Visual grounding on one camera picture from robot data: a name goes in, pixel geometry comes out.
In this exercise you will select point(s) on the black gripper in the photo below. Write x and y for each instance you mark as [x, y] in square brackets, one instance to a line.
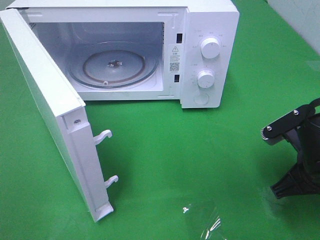
[304, 177]

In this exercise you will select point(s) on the round white door button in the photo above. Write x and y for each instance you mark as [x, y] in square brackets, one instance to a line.
[201, 99]

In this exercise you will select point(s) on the white microwave knob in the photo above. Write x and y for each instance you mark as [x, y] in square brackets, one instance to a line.
[210, 47]
[205, 79]

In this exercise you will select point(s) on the white microwave door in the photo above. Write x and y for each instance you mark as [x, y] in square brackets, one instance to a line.
[64, 113]

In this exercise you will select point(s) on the white microwave oven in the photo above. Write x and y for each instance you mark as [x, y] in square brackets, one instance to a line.
[63, 25]

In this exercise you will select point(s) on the white warning label sticker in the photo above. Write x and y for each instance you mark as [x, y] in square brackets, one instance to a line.
[175, 57]

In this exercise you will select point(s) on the glass microwave turntable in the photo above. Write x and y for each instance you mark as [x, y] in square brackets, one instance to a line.
[114, 64]

